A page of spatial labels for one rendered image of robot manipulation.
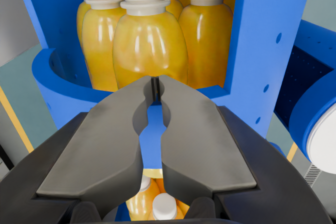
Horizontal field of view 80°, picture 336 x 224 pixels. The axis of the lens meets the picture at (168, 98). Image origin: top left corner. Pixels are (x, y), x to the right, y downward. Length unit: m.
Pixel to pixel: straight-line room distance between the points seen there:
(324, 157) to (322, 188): 2.48
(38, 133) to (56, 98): 1.97
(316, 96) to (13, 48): 0.64
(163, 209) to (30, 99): 1.67
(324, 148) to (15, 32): 0.71
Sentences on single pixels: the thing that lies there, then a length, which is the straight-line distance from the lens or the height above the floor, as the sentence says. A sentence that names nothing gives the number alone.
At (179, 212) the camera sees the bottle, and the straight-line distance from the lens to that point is 0.40.
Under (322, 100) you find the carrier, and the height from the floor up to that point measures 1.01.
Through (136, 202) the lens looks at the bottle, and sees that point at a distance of 0.42.
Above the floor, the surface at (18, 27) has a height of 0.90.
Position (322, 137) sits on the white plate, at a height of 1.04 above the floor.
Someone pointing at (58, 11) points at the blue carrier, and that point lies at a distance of 0.32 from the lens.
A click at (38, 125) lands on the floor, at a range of 2.08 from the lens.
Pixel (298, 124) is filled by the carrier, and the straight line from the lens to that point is 0.55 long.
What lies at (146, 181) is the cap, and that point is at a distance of 0.39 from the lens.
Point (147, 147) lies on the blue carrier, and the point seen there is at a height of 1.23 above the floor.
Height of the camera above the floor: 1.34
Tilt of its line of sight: 57 degrees down
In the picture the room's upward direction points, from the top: 178 degrees clockwise
